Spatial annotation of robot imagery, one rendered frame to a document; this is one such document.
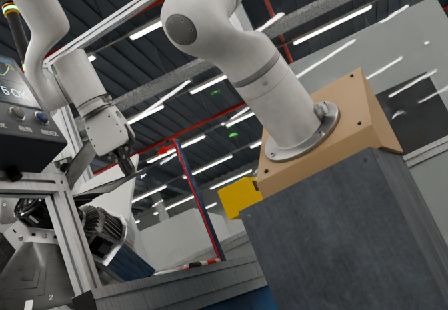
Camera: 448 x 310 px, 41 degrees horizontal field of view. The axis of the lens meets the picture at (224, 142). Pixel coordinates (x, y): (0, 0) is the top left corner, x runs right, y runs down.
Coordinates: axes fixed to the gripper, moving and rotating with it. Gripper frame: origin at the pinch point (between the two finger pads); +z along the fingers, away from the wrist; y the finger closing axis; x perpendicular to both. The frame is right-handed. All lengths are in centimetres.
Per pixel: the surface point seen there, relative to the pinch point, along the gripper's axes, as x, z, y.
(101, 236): -2.2, 12.8, 17.8
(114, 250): 4.4, 16.9, 11.9
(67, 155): -61, -16, 53
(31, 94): 52, -16, -20
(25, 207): 0.3, -3.4, 32.8
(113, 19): -98, -59, 27
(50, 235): 1.7, 6.4, 28.8
